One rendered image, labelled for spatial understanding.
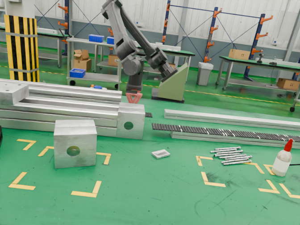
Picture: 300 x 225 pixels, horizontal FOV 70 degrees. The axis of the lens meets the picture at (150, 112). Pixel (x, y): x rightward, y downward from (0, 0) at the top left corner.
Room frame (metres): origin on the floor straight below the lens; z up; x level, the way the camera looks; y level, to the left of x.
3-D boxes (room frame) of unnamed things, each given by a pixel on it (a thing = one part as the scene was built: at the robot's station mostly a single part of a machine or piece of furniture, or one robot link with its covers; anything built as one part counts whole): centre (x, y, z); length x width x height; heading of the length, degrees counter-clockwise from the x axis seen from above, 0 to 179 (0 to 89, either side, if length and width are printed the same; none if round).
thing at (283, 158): (0.57, -0.41, 0.84); 0.04 x 0.04 x 0.12
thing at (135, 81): (0.90, 0.08, 0.93); 0.10 x 0.07 x 0.07; 7
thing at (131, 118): (0.72, 0.07, 0.83); 0.12 x 0.09 x 0.10; 7
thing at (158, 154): (0.58, -0.05, 0.78); 0.05 x 0.03 x 0.01; 127
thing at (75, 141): (0.52, 0.19, 0.83); 0.11 x 0.10 x 0.10; 22
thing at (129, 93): (0.87, 0.08, 0.86); 0.07 x 0.07 x 0.09; 7
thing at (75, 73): (3.83, 1.11, 0.50); 1.03 x 0.55 x 1.01; 103
